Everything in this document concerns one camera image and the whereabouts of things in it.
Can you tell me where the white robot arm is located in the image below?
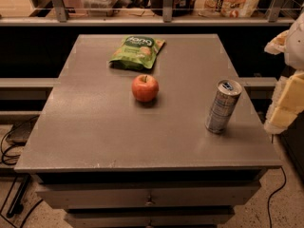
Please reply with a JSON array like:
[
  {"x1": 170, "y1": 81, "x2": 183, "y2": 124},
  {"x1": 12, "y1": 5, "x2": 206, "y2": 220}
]
[{"x1": 264, "y1": 13, "x2": 304, "y2": 134}]

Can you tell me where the metal shelf rail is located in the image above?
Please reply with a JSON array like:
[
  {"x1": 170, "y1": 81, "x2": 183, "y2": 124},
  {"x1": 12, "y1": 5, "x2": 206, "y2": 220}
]
[{"x1": 0, "y1": 0, "x2": 303, "y2": 27}]

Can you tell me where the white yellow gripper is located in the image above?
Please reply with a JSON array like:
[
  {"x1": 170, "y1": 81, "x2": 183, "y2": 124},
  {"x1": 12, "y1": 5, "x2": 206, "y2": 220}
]
[{"x1": 264, "y1": 72, "x2": 304, "y2": 134}]

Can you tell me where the silver redbull can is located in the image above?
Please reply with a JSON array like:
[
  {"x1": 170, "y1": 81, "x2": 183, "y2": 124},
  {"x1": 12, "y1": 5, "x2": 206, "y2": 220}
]
[{"x1": 205, "y1": 79, "x2": 242, "y2": 134}]

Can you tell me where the green snack bag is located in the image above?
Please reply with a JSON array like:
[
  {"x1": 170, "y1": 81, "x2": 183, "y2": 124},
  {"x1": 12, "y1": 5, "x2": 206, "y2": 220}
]
[{"x1": 109, "y1": 35, "x2": 165, "y2": 70}]

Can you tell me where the colourful snack package on shelf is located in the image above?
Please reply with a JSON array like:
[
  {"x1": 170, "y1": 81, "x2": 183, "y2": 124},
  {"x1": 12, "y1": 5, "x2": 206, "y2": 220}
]
[{"x1": 199, "y1": 0, "x2": 259, "y2": 18}]

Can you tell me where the grey drawer cabinet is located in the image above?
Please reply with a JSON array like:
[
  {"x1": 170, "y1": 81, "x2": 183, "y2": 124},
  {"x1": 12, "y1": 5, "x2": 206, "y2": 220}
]
[{"x1": 16, "y1": 34, "x2": 280, "y2": 228}]

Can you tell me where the black floor cables left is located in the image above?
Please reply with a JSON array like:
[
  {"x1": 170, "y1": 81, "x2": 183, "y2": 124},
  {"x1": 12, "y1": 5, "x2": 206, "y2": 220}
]
[{"x1": 0, "y1": 116, "x2": 44, "y2": 228}]

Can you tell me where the black floor cable right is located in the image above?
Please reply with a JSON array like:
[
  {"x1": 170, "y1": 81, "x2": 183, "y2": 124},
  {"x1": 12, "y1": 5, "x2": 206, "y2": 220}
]
[{"x1": 266, "y1": 166, "x2": 288, "y2": 228}]

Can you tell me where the red apple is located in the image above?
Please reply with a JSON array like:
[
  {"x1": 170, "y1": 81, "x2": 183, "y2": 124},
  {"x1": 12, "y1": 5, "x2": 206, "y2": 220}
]
[{"x1": 131, "y1": 74, "x2": 159, "y2": 103}]

